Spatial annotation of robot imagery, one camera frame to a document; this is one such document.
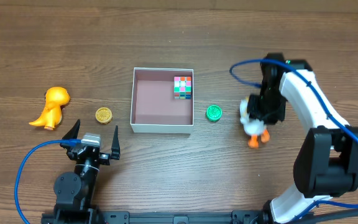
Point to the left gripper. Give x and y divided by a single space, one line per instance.
81 154

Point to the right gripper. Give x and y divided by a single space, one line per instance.
254 106

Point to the white duck plush toy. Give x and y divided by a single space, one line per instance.
254 128

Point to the green ridged round cap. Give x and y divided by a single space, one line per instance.
214 113

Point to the orange dinosaur toy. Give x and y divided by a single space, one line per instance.
51 116

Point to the multicolour puzzle cube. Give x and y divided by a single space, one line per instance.
182 88

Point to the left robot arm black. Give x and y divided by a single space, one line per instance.
74 190

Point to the yellow ridged round cap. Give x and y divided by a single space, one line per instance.
103 115

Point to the white box pink inside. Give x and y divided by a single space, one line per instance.
156 106

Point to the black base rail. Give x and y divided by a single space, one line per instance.
236 216

